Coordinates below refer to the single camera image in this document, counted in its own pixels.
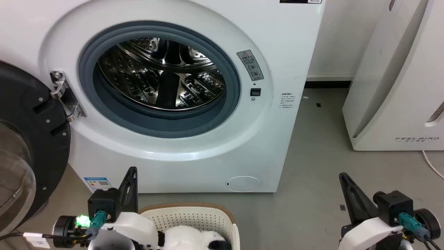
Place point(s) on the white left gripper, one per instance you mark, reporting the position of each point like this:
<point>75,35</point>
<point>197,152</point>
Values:
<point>135,229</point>

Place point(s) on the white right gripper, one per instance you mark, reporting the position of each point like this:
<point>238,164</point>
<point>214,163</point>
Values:
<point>367,236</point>

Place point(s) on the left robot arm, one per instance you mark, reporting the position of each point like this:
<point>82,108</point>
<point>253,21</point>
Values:
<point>66,231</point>

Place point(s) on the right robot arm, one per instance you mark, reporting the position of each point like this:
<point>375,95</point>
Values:
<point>429,222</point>

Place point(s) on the black and white plush toy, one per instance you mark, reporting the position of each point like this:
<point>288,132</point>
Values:
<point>184,240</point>

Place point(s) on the stainless steel washing machine drum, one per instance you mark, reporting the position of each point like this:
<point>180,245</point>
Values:
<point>138,76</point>

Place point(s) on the black round washer door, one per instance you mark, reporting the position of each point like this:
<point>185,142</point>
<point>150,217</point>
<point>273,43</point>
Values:
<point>33,100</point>

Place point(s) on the black bar with white label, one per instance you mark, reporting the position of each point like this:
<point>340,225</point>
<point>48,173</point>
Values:
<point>298,1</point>

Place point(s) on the blue energy label sticker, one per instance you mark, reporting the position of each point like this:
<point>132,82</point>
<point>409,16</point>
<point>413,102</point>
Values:
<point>99,183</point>

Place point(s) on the white perforated laundry basket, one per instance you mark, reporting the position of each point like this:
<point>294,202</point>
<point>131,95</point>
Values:
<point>190,218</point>

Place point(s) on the grey rubber door gasket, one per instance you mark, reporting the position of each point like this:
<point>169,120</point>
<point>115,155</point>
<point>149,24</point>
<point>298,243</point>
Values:
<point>166,125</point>

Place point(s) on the oval filter cover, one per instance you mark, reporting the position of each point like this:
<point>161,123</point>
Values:
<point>244,184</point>

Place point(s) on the metal door hinge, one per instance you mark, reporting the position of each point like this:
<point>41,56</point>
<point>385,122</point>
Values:
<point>64,91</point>

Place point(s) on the white air purifier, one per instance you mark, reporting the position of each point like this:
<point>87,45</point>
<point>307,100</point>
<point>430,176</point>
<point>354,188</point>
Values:
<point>392,86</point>

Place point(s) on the small text label sticker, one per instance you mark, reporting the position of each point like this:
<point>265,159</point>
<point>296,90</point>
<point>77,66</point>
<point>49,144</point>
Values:
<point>287,100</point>

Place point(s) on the black door latch socket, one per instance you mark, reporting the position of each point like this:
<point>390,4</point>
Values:
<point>255,92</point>

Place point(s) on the white front-load washing machine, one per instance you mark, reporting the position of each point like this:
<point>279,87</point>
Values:
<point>277,52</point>

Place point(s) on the grey warning sticker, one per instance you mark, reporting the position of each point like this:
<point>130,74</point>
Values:
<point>250,65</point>

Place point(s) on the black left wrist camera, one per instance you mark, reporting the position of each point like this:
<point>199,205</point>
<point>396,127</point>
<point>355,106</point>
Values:
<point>102,202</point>

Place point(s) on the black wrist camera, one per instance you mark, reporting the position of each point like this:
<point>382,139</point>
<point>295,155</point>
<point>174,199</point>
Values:
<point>102,202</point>
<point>393,206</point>

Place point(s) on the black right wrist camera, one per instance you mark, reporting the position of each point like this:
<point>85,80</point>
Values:
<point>393,206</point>

